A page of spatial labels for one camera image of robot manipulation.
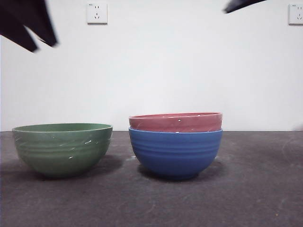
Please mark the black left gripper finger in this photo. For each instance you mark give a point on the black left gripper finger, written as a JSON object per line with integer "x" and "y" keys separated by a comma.
{"x": 39, "y": 21}
{"x": 16, "y": 33}

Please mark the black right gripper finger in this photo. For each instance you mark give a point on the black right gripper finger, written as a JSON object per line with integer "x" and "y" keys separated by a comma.
{"x": 239, "y": 6}

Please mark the green ribbed bowl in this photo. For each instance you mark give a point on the green ribbed bowl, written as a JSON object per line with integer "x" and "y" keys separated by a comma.
{"x": 61, "y": 151}

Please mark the red ribbed bowl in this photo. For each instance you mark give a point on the red ribbed bowl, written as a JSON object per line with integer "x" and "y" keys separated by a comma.
{"x": 175, "y": 123}

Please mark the blue ribbed bowl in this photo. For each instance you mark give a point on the blue ribbed bowl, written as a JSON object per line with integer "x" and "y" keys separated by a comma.
{"x": 175, "y": 153}

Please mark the white wall socket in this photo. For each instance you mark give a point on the white wall socket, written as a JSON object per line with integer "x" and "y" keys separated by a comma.
{"x": 97, "y": 13}
{"x": 296, "y": 14}

